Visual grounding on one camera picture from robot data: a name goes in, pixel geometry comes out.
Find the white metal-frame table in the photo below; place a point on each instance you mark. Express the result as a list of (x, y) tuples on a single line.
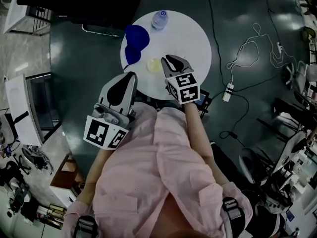
[(24, 16)]

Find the black equipment pile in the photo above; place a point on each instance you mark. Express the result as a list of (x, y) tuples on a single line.
[(27, 162)]

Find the green bag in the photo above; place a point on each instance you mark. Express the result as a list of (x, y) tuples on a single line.
[(308, 32)]

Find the white power strip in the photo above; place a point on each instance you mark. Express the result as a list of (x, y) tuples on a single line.
[(228, 92), (280, 47)]

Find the person's right forearm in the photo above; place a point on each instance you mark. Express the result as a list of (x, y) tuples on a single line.
[(195, 128)]

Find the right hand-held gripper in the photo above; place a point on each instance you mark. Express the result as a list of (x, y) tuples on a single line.
[(188, 93)]

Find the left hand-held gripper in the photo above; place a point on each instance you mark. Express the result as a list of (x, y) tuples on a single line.
[(96, 133)]

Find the brown wooden cabinet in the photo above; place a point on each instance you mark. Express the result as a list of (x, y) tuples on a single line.
[(65, 175)]

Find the person's left forearm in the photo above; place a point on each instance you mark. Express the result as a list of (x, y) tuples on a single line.
[(96, 167)]

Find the white side table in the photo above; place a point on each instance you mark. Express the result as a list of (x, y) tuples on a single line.
[(23, 113)]

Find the yellow plastic cup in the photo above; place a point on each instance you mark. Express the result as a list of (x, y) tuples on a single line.
[(154, 64)]

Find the black office chair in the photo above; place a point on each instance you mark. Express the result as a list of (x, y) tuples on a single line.
[(81, 4)]

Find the black screen device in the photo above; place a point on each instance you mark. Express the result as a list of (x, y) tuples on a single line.
[(204, 98)]

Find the person's pink shirt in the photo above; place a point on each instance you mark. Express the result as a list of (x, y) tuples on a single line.
[(153, 182)]

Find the blue cloth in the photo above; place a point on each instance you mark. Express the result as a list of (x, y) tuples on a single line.
[(136, 43)]

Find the white swivel chair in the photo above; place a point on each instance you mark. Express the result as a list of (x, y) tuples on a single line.
[(296, 71)]

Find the clear plastic water bottle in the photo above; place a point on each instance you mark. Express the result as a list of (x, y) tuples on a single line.
[(159, 20)]

